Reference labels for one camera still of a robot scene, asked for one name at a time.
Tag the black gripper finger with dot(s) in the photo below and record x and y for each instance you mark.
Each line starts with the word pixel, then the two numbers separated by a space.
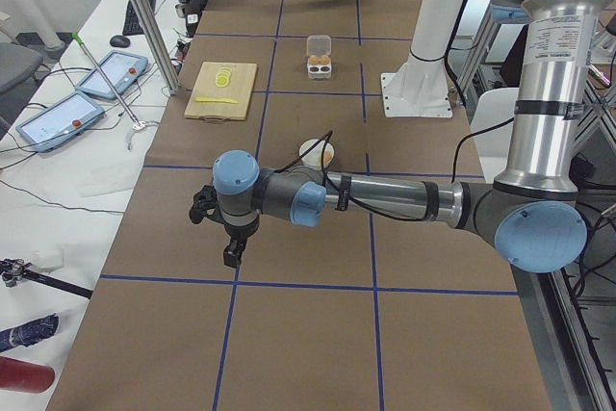
pixel 232 256

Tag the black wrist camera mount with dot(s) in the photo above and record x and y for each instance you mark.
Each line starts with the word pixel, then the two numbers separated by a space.
pixel 205 206

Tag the black computer mouse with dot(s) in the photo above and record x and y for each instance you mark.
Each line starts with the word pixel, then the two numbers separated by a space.
pixel 120 41

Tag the white small bowl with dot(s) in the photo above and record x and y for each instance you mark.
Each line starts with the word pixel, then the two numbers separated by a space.
pixel 311 151

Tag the red cylinder bottle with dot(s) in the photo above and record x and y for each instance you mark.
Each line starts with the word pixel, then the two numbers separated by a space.
pixel 25 377

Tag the blue teach pendant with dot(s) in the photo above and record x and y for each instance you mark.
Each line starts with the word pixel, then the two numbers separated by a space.
pixel 60 122
pixel 122 68

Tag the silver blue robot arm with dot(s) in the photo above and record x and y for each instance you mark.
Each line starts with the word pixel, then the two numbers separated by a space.
pixel 527 214

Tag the yellow plastic knife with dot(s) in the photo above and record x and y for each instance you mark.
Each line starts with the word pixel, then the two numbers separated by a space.
pixel 217 100

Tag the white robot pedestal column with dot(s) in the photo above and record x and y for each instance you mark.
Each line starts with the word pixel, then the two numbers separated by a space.
pixel 419 88

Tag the far blue teach pendant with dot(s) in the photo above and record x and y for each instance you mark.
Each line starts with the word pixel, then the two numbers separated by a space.
pixel 122 68

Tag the clear plastic egg box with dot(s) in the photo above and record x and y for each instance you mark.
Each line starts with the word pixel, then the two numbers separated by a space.
pixel 318 45

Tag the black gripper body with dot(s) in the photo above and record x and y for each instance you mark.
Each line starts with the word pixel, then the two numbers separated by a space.
pixel 239 234

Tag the white plastic chair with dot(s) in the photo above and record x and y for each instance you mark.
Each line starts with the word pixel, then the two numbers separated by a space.
pixel 494 107

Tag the black tripod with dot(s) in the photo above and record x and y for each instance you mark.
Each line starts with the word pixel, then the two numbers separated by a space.
pixel 14 271

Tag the aluminium frame post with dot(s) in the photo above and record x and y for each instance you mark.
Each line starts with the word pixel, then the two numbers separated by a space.
pixel 156 44

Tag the wooden cutting board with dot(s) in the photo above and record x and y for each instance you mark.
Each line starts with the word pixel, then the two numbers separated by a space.
pixel 240 88

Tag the black device box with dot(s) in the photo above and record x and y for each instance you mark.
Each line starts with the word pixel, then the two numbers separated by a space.
pixel 191 11

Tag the near blue teach pendant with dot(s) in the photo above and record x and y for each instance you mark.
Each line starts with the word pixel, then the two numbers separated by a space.
pixel 60 122

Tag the metal rod green tip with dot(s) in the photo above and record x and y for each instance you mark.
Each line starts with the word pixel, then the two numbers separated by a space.
pixel 138 125

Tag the folded dark blue umbrella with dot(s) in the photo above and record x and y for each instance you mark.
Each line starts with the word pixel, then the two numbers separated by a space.
pixel 29 333

